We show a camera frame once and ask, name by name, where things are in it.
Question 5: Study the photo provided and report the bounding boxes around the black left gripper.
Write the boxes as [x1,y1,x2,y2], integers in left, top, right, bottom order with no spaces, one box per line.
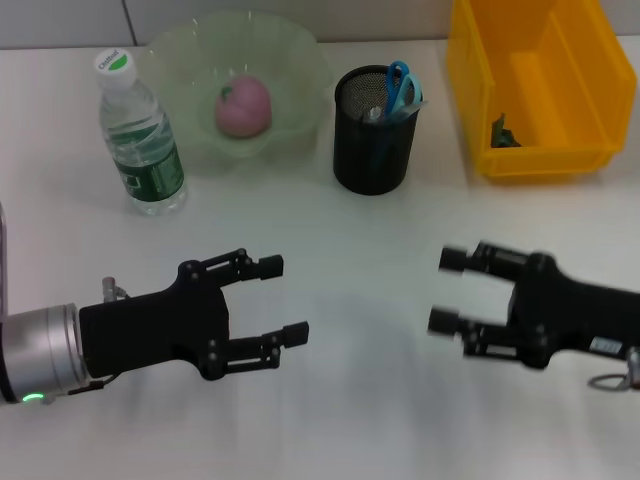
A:
[78,248,310,381]

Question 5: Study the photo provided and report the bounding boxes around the left gripper cable with plugs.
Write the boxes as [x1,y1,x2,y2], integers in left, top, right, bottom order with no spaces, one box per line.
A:
[47,276,132,405]

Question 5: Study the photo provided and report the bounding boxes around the black mesh pen holder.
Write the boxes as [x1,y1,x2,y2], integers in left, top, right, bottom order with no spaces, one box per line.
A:
[333,64,425,196]

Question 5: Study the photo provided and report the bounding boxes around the blue plastic scissors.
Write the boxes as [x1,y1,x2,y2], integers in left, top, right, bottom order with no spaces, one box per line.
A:
[372,60,425,169]

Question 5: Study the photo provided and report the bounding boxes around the yellow plastic bin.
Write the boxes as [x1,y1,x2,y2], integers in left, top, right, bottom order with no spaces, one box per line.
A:
[446,0,639,186]

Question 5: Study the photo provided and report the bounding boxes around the clear green-label water bottle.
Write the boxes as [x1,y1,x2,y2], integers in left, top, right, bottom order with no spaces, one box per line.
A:
[93,47,190,217]

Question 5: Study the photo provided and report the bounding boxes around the pink toy peach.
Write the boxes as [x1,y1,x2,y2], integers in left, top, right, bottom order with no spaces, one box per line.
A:
[214,74,274,139]

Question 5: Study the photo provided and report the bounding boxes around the translucent green fruit plate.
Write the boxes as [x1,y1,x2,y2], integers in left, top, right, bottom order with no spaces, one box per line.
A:
[137,13,335,176]

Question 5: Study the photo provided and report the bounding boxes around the green plastic wrapper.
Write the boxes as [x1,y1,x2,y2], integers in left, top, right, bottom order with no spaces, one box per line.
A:
[489,112,522,150]

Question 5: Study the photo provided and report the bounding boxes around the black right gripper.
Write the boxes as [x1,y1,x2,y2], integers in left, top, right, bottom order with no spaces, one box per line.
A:
[427,241,640,371]

